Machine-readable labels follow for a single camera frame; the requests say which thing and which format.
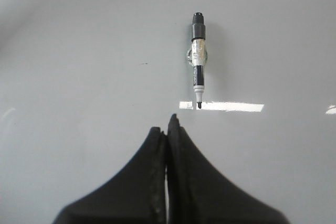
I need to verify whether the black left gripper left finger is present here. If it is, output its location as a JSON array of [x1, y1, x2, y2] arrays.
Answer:
[[54, 127, 166, 223]]

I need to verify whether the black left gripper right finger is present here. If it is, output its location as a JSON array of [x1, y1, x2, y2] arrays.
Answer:
[[167, 114, 289, 223]]

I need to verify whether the black whiteboard marker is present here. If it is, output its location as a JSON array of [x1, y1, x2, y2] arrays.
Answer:
[[186, 12, 207, 109]]

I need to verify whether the white whiteboard with aluminium frame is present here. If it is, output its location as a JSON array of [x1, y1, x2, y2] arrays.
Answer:
[[1, 0, 335, 223]]

